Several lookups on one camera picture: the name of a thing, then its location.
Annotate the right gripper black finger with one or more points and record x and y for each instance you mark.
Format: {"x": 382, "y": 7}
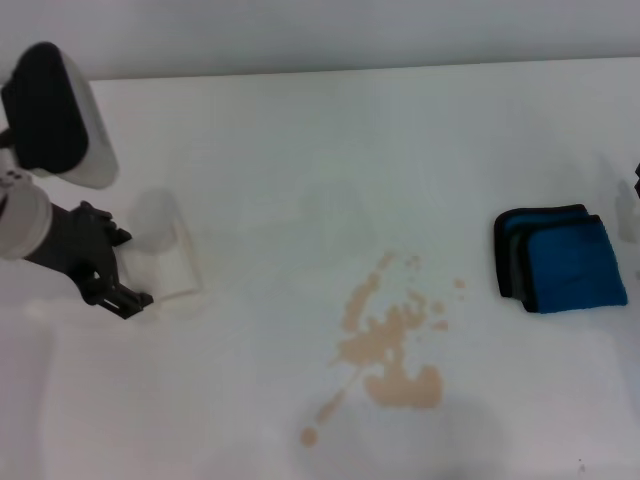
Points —
{"x": 637, "y": 182}

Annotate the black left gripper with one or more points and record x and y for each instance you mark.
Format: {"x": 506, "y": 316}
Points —
{"x": 80, "y": 245}

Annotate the white paper cup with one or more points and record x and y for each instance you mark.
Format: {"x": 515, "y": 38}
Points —
{"x": 160, "y": 270}

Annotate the blue rag with black edge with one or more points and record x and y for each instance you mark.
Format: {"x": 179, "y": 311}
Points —
{"x": 570, "y": 270}

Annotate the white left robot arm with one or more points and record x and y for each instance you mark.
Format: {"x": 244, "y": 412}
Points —
{"x": 20, "y": 225}

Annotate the brown water stain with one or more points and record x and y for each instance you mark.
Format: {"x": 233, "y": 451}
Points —
{"x": 395, "y": 385}

